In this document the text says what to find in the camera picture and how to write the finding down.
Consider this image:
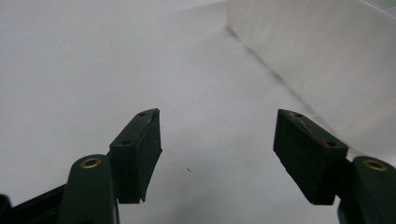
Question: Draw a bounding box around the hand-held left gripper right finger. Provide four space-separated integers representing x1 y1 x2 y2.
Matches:
273 108 396 224

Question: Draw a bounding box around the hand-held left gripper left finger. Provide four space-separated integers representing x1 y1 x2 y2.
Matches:
56 107 163 224

